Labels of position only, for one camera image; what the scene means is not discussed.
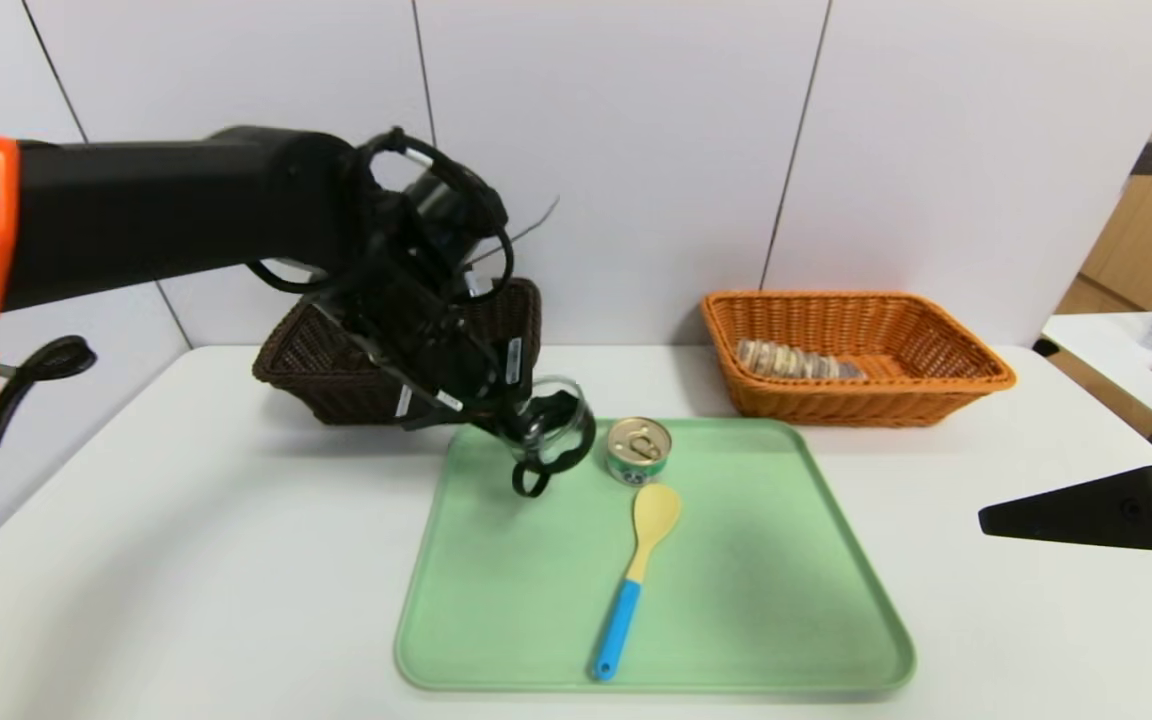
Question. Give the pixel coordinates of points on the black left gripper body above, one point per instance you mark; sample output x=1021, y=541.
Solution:
x=464, y=397

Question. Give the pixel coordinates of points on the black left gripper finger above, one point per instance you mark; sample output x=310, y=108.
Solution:
x=508, y=418

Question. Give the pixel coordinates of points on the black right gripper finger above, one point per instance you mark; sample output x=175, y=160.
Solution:
x=1116, y=512

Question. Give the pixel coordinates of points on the glass cup with black sleeve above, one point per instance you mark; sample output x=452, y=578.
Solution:
x=566, y=440

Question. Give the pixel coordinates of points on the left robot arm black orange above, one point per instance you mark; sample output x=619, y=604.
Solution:
x=156, y=210

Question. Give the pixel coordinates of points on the dark brown wicker basket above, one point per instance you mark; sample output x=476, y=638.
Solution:
x=306, y=370

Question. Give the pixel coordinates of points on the orange wicker basket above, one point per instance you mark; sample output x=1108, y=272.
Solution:
x=936, y=400

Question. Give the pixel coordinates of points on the tin can with green label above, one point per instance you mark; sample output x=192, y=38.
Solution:
x=639, y=450

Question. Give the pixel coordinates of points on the white side table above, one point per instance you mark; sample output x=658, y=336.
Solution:
x=1106, y=350

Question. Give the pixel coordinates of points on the light green plastic tray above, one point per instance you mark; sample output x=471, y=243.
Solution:
x=796, y=560

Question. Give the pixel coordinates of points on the grey box on cabinet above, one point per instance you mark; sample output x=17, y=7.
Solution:
x=1151, y=158

